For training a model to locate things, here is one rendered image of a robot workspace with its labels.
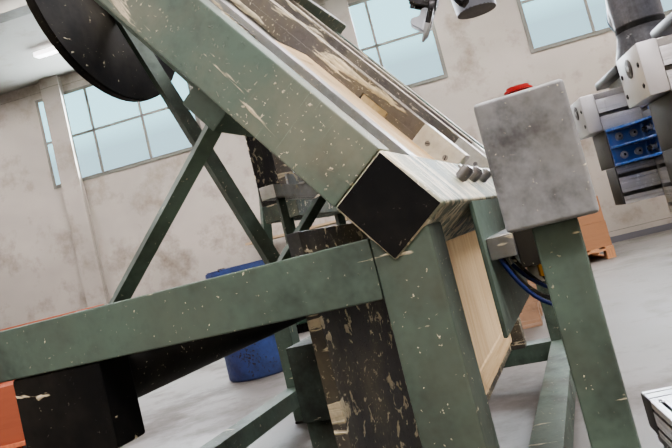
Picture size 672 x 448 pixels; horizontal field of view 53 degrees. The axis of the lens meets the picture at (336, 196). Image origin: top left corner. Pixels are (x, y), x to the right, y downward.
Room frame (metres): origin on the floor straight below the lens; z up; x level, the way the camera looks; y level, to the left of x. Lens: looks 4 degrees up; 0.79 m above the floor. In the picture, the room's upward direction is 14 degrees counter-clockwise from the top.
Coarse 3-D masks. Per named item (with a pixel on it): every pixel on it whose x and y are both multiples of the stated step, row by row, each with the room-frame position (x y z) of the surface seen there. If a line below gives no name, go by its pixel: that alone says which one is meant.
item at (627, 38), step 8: (648, 16) 1.55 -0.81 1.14; (656, 16) 1.56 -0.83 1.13; (664, 16) 1.57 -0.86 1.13; (624, 24) 1.58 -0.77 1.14; (632, 24) 1.57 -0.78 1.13; (640, 24) 1.56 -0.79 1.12; (648, 24) 1.55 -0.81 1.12; (656, 24) 1.55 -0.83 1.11; (616, 32) 1.61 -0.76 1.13; (624, 32) 1.59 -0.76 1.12; (632, 32) 1.57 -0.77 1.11; (640, 32) 1.56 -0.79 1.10; (648, 32) 1.55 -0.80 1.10; (624, 40) 1.59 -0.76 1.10; (632, 40) 1.57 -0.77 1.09; (640, 40) 1.56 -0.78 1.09; (616, 48) 1.63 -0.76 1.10; (624, 48) 1.59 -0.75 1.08; (616, 56) 1.63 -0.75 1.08
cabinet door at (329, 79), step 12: (288, 48) 1.55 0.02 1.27; (300, 60) 1.53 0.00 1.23; (312, 60) 1.67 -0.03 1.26; (324, 72) 1.62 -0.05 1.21; (336, 84) 1.60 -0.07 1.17; (348, 96) 1.55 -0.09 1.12; (360, 108) 1.51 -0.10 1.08; (384, 120) 1.59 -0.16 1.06; (396, 132) 1.56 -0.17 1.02; (408, 144) 1.53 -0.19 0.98; (420, 156) 1.46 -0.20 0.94
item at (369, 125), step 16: (224, 0) 1.32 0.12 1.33; (240, 16) 1.28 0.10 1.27; (256, 32) 1.27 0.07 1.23; (272, 48) 1.26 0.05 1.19; (288, 64) 1.25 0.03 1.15; (320, 80) 1.25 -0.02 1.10; (336, 96) 1.22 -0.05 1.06; (352, 112) 1.22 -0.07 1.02; (368, 128) 1.21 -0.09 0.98; (384, 144) 1.20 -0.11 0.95; (400, 144) 1.23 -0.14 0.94
